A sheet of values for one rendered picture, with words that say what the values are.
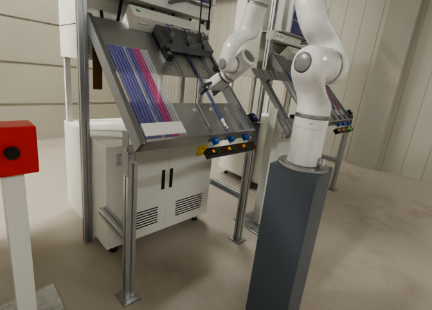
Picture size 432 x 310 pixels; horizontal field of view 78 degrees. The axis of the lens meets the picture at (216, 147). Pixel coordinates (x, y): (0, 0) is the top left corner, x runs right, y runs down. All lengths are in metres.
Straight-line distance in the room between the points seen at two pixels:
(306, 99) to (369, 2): 3.41
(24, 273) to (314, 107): 1.19
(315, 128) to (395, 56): 3.06
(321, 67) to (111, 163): 0.99
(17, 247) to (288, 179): 0.99
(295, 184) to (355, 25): 3.47
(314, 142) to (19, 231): 1.07
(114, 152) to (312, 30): 0.99
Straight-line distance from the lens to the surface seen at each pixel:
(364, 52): 4.19
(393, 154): 4.14
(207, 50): 1.64
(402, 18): 4.05
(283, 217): 1.06
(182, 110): 1.26
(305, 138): 0.99
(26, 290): 1.32
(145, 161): 1.45
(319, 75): 0.92
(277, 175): 1.02
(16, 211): 1.14
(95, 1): 1.64
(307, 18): 1.05
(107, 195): 1.42
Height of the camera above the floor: 1.00
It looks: 16 degrees down
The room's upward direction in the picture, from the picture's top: 6 degrees clockwise
